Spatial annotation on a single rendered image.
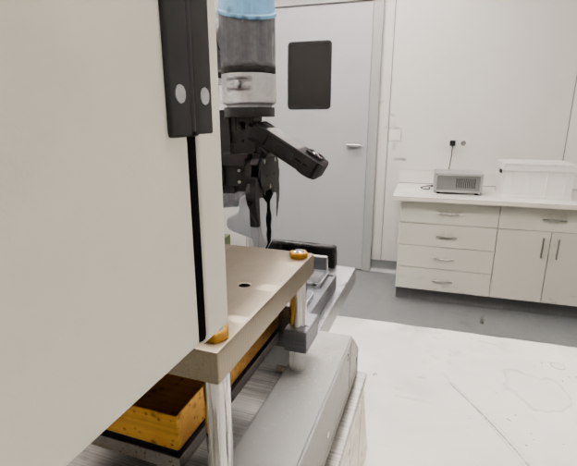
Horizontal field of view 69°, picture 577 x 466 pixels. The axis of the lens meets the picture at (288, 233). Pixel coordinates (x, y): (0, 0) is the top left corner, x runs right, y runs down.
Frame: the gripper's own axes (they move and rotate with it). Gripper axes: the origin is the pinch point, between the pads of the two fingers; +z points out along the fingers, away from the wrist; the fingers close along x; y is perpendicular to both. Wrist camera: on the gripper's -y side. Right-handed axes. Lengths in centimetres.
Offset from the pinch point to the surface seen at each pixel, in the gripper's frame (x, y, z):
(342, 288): -4.9, -10.8, 7.3
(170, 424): 38.8, -10.0, -0.8
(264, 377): 15.8, -6.2, 11.3
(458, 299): -235, -43, 100
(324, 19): -279, 67, -91
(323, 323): 7.5, -11.0, 7.4
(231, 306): 34.0, -11.8, -6.6
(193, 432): 36.7, -10.1, 1.4
